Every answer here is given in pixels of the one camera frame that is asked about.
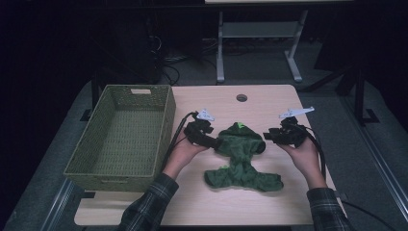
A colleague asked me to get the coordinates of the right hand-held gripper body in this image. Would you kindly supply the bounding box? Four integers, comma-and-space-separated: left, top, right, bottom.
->
270, 106, 316, 149

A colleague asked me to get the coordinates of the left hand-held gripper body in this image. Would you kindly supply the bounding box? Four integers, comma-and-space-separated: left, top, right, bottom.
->
183, 108, 216, 147

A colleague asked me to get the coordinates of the dark green pet garment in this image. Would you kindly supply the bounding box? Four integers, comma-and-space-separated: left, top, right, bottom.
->
203, 121, 285, 193

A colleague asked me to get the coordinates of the green woven basket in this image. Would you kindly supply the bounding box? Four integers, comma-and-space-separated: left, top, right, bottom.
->
63, 84, 177, 193

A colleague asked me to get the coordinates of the person's left hand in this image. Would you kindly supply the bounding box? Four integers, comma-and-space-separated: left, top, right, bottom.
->
162, 127, 210, 181

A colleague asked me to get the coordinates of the person's right hand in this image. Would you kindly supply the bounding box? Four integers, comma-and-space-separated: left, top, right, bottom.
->
277, 137, 329, 191

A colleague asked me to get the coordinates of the black metal stand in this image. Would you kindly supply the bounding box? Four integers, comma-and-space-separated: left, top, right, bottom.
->
335, 64, 381, 127

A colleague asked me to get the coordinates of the grey metal stand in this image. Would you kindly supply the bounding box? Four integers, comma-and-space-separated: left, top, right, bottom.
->
216, 9, 309, 84

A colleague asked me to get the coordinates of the right hand-held gripper black cable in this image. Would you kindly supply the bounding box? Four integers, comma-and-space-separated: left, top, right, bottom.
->
301, 125, 329, 181

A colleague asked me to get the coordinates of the tangle of black cables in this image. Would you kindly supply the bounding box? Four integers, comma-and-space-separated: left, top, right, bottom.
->
150, 33, 219, 87

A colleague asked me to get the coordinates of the aluminium floor rail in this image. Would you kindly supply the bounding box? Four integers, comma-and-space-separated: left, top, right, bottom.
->
340, 95, 408, 223
40, 177, 77, 231

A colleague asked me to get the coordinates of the thin black floor cable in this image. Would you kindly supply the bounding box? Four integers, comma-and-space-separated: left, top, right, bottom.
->
340, 200, 398, 231

